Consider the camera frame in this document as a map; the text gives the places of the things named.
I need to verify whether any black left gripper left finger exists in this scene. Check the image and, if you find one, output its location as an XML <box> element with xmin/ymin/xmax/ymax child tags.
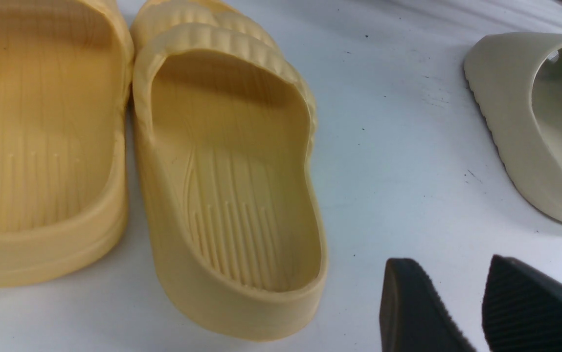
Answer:
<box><xmin>380</xmin><ymin>258</ymin><xmax>476</xmax><ymax>352</ymax></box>

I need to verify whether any olive green slipper left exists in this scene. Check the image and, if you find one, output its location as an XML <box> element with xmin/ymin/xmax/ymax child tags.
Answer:
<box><xmin>463</xmin><ymin>32</ymin><xmax>562</xmax><ymax>222</ymax></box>

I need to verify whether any yellow ribbed slipper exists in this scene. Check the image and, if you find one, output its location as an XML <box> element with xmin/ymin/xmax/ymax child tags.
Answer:
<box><xmin>0</xmin><ymin>0</ymin><xmax>134</xmax><ymax>287</ymax></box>
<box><xmin>131</xmin><ymin>0</ymin><xmax>328</xmax><ymax>341</ymax></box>

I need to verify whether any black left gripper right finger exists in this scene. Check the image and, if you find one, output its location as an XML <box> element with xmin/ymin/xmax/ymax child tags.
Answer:
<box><xmin>482</xmin><ymin>255</ymin><xmax>562</xmax><ymax>352</ymax></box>

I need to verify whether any yellow ribbed slipper left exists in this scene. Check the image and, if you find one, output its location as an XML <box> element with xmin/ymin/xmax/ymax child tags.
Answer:
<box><xmin>0</xmin><ymin>0</ymin><xmax>134</xmax><ymax>287</ymax></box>

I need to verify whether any yellow ribbed slipper right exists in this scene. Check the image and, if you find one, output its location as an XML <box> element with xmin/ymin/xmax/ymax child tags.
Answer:
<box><xmin>131</xmin><ymin>0</ymin><xmax>328</xmax><ymax>341</ymax></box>

